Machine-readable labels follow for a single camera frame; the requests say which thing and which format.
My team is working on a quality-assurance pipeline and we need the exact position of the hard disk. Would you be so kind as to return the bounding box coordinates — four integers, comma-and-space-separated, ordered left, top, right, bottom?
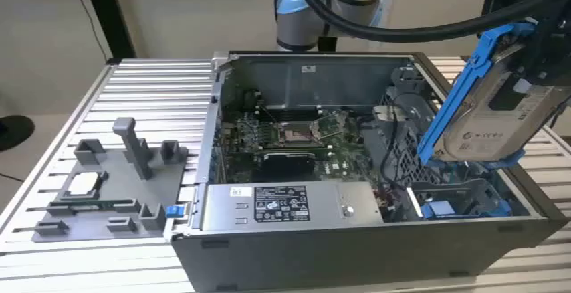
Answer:
417, 21, 571, 173

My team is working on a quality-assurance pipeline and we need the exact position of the black disk bay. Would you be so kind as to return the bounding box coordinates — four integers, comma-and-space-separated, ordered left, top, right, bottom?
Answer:
401, 177, 533, 222

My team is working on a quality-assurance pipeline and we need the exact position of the empty blue disk carrier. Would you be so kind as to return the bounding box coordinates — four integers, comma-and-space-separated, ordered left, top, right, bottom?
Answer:
421, 200, 457, 220

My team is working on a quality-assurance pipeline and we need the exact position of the black RAM slot bank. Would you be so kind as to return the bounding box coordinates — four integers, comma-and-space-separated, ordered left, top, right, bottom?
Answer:
257, 106, 323, 122
263, 142, 323, 151

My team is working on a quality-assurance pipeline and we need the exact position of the grey perforated drive cage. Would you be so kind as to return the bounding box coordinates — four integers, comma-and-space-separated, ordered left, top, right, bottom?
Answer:
361, 85, 450, 192

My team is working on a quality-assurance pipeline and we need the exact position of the green motherboard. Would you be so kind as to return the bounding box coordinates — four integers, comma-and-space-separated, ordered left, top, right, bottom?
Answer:
218, 105, 381, 187

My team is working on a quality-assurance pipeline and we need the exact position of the metal socket cover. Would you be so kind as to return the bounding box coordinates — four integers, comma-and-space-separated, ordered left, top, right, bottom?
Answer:
311, 112, 347, 140

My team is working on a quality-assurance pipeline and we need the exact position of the CPU socket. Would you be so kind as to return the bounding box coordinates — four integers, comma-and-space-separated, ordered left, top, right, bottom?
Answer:
279, 122, 314, 143

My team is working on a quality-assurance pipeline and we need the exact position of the black heat sink block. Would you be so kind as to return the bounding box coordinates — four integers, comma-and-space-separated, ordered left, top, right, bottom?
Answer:
261, 151, 317, 177

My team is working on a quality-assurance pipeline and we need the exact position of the grey power supply unit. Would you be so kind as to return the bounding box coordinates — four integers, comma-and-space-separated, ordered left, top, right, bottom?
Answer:
201, 182, 385, 232

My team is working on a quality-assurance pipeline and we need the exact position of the open black PC case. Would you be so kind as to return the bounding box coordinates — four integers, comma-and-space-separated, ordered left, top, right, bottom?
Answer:
171, 50, 571, 293

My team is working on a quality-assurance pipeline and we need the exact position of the grey parts rack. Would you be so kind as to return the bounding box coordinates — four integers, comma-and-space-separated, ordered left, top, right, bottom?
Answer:
31, 117, 191, 243

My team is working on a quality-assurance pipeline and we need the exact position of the green RAM stick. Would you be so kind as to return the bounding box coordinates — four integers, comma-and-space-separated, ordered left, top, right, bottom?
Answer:
52, 198, 137, 207

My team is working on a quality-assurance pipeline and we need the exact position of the silver CPU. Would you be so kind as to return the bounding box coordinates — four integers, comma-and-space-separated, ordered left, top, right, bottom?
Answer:
66, 172, 102, 195

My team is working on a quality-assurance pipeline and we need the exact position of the black round chair base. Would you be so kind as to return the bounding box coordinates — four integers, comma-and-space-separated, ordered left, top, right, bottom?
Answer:
0, 114, 36, 152

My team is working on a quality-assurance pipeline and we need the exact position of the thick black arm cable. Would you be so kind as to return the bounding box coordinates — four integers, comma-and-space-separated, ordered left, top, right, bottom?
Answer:
289, 0, 571, 43

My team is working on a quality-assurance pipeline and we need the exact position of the black metal frame post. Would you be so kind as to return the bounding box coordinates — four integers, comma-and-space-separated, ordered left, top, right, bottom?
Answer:
78, 0, 138, 60

